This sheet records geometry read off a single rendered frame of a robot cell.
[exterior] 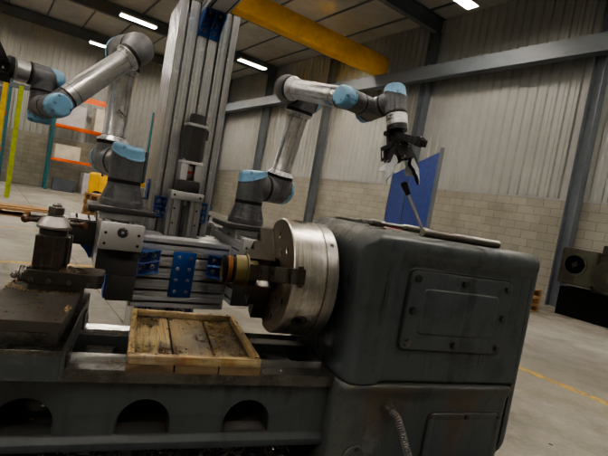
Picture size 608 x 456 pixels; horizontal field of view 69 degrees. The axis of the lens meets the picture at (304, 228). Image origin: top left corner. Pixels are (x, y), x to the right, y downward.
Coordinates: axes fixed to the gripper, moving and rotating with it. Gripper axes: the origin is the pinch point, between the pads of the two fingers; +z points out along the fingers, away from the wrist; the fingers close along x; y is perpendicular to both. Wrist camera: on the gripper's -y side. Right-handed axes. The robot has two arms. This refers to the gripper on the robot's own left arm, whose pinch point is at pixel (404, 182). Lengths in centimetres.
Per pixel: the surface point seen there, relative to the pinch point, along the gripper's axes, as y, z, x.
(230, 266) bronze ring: 3, 29, 61
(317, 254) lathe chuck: -11, 26, 44
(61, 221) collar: 19, 17, 99
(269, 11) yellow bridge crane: 857, -710, -417
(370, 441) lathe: -10, 75, 28
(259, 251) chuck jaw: 6, 25, 52
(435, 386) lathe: -18, 62, 12
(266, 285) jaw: 6, 34, 50
